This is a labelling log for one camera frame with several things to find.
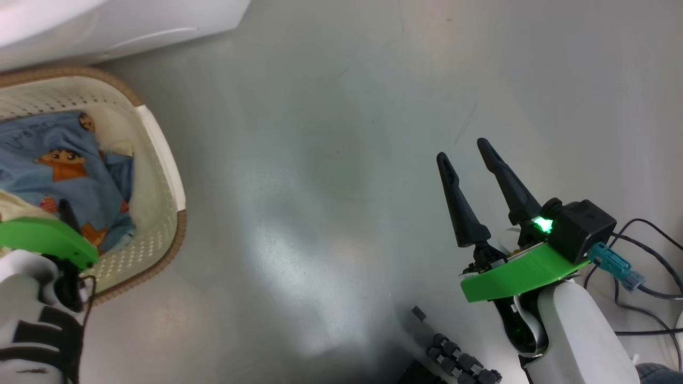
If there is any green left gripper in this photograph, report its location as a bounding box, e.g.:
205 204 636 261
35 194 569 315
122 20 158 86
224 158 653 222
0 200 99 270

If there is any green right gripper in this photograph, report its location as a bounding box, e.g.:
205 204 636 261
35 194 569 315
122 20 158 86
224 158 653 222
436 138 590 303

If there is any blue cartoon print garment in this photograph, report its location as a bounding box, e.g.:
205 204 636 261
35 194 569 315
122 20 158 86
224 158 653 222
0 110 137 254

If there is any cream garment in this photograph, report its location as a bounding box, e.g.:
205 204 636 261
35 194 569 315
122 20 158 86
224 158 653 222
0 189 54 222

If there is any white front-load washing machine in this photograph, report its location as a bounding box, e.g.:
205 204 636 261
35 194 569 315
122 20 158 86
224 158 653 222
0 0 251 73

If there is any cream perforated laundry basket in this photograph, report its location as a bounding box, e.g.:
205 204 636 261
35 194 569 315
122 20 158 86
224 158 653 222
0 67 187 305

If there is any round white filter cover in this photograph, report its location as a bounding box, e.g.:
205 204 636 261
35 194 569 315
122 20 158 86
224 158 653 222
101 27 201 57

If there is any blue denim fabric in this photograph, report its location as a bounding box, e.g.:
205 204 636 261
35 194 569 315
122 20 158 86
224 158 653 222
635 363 683 384

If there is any thin dark left arm cable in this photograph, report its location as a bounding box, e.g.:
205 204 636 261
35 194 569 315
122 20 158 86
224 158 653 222
79 275 98 326

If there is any teal cable connector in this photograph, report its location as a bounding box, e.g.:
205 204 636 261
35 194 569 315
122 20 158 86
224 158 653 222
587 242 646 292

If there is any thin black cable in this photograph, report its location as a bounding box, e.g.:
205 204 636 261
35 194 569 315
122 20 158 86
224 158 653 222
635 280 683 300
584 219 683 374

